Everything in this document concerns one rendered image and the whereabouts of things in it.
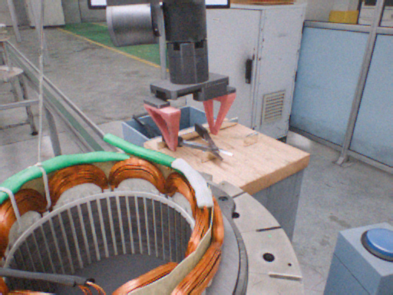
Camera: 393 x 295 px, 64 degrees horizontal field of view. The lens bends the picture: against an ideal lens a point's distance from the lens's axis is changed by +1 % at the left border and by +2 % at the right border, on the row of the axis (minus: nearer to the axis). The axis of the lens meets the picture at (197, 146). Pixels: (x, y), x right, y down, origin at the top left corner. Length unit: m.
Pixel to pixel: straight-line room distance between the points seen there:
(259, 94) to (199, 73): 2.13
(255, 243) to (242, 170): 0.18
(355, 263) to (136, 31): 0.39
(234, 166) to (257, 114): 2.16
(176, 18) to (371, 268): 0.37
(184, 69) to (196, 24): 0.06
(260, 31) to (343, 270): 2.13
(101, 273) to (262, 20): 2.22
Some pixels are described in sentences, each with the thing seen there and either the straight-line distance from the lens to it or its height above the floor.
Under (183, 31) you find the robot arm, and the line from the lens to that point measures 0.43.
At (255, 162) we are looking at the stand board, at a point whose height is 1.07.
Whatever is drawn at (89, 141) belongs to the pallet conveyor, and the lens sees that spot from 1.31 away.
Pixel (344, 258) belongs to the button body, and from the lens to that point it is 0.44.
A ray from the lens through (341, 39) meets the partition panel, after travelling 2.73.
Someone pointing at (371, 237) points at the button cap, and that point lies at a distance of 0.42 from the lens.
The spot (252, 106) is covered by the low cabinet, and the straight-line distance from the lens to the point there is 2.57.
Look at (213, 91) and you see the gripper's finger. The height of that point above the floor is 1.17.
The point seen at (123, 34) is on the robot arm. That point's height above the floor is 1.25.
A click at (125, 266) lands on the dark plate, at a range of 0.39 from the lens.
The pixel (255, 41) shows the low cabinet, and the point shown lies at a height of 0.96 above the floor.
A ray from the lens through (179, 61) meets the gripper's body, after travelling 0.43.
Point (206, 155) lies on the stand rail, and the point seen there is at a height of 1.08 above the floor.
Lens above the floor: 1.30
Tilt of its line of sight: 26 degrees down
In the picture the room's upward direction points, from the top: straight up
